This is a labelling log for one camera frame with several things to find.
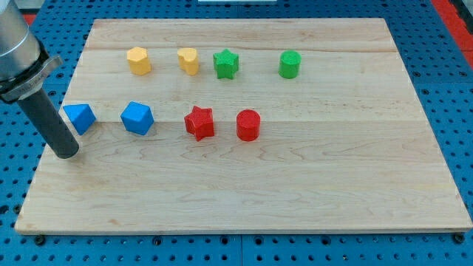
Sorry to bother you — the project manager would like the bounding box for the yellow hexagon block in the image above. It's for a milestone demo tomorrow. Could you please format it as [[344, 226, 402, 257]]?
[[126, 47, 152, 75]]

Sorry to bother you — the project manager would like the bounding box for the wooden board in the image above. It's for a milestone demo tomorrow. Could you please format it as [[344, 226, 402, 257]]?
[[15, 18, 472, 235]]

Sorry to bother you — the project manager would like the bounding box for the red star block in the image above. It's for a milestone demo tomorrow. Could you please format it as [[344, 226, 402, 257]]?
[[184, 106, 214, 141]]

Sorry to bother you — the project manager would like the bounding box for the red cylinder block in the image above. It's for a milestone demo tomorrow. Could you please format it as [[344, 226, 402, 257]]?
[[236, 109, 261, 141]]

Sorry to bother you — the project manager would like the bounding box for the green star block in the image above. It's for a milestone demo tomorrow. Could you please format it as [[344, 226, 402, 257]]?
[[213, 49, 239, 79]]

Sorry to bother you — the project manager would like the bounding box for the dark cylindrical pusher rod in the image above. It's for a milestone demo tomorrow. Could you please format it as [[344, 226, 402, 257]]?
[[17, 89, 79, 159]]

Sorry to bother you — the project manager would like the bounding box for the green cylinder block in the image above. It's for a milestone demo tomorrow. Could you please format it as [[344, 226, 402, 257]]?
[[278, 50, 302, 79]]

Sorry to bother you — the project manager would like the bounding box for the yellow heart block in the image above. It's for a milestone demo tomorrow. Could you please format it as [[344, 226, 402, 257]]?
[[177, 47, 200, 76]]

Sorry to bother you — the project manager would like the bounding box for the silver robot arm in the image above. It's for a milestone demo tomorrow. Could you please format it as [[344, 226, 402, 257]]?
[[1, 0, 63, 103]]

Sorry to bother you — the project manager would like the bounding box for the blue triangle block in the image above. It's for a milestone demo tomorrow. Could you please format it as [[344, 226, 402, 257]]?
[[63, 103, 96, 135]]

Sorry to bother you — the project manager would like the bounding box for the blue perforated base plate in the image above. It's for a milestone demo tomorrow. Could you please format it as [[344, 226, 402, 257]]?
[[1, 0, 472, 265]]

